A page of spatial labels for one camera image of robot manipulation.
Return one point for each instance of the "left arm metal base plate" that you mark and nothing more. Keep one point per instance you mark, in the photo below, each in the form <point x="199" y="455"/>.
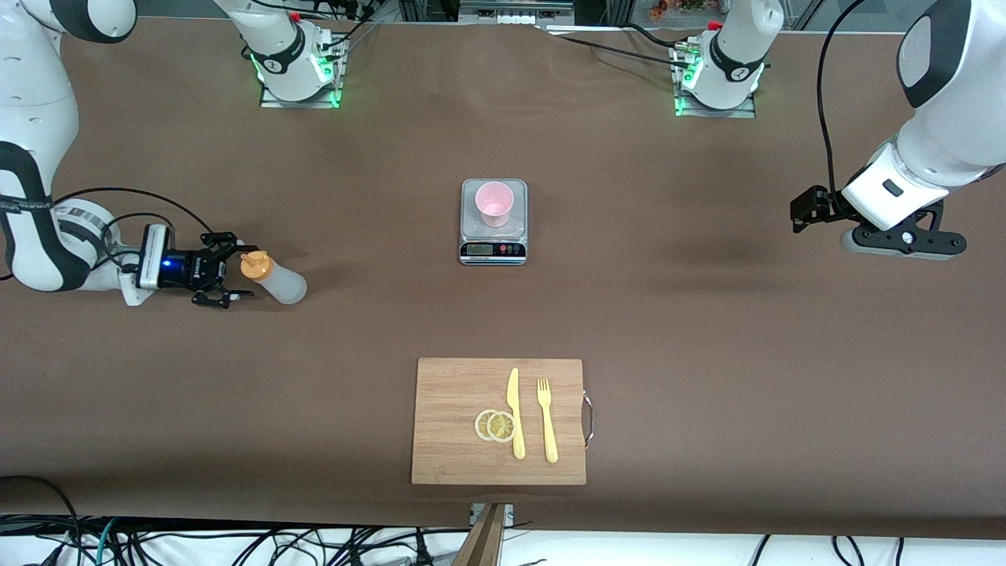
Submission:
<point x="715" y="113"/>

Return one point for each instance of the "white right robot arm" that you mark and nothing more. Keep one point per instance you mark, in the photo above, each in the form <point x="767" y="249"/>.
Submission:
<point x="31" y="102"/>

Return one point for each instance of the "yellow plastic fork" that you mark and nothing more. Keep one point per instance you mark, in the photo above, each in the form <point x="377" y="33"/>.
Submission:
<point x="548" y="428"/>

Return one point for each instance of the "white power strip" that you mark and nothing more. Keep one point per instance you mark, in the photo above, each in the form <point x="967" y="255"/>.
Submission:
<point x="516" y="17"/>

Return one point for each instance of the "brown table cover sheet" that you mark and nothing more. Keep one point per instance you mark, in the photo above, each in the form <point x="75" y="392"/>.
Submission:
<point x="157" y="393"/>

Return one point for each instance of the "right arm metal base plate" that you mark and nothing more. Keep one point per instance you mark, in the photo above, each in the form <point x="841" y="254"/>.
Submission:
<point x="299" y="104"/>

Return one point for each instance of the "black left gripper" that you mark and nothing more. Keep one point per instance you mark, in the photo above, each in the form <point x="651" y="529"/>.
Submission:
<point x="827" y="206"/>

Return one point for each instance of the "aluminium frame post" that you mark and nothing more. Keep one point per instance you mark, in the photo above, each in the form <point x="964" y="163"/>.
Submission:
<point x="487" y="542"/>

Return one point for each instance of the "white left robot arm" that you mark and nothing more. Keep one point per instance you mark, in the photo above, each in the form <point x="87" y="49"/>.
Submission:
<point x="951" y="118"/>

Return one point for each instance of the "lemon slice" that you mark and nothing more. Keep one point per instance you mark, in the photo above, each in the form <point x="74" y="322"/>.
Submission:
<point x="480" y="425"/>
<point x="501" y="427"/>

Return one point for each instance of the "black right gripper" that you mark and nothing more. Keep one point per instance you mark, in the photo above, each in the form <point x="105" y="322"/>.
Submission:
<point x="191" y="268"/>

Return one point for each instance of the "translucent sauce bottle orange cap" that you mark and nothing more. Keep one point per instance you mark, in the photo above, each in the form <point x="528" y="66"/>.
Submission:
<point x="283" y="284"/>

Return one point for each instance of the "pink plastic cup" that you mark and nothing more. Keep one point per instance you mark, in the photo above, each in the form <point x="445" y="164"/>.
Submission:
<point x="494" y="206"/>

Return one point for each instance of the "silver digital kitchen scale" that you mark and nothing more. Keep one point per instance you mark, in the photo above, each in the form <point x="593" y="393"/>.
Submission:
<point x="503" y="250"/>

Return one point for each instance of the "yellow plastic knife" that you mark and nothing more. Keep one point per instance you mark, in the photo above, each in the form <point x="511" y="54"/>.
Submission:
<point x="514" y="397"/>

